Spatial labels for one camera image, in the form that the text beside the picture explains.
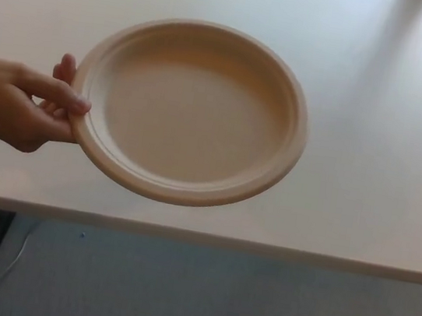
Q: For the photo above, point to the beige round paper plate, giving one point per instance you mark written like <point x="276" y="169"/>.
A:
<point x="200" y="125"/>

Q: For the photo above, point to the person's bare hand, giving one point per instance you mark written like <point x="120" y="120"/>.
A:
<point x="2" y="101"/>

